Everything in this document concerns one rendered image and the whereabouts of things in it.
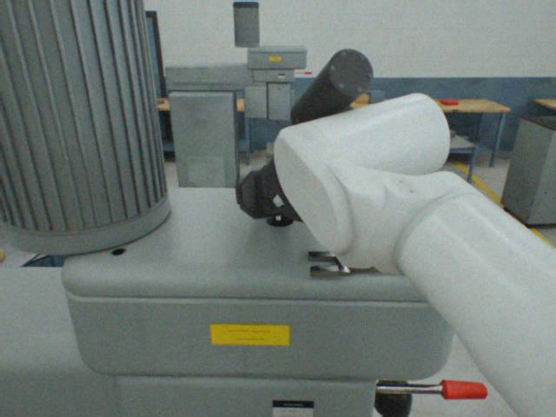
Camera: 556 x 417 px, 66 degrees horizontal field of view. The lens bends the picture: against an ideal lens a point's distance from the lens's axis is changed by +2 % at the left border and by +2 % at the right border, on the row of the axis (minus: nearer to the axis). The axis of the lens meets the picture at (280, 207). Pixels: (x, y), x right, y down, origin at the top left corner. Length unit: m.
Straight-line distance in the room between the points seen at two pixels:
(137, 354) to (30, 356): 0.16
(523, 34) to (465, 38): 0.85
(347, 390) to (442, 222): 0.37
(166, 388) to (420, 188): 0.44
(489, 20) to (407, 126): 7.28
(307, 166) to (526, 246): 0.13
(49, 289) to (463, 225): 0.62
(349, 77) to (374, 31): 6.81
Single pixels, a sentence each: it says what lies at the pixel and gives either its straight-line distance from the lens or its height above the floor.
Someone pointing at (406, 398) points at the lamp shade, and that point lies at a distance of 0.89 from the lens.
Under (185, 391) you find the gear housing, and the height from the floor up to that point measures 1.71.
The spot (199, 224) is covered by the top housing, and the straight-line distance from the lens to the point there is 0.56.
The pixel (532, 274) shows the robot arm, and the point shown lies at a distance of 0.22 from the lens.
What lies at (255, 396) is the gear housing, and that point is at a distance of 0.58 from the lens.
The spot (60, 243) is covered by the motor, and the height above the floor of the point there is 1.91.
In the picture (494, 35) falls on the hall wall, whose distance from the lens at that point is 7.64.
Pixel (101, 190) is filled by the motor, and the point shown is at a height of 1.96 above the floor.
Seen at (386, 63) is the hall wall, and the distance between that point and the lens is 7.19.
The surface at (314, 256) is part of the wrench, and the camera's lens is 0.47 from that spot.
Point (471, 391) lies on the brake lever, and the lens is 0.63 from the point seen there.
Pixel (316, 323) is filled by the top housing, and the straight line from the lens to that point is 0.49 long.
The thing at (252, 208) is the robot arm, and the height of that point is 1.94.
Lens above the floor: 2.14
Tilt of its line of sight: 25 degrees down
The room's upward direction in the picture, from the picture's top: straight up
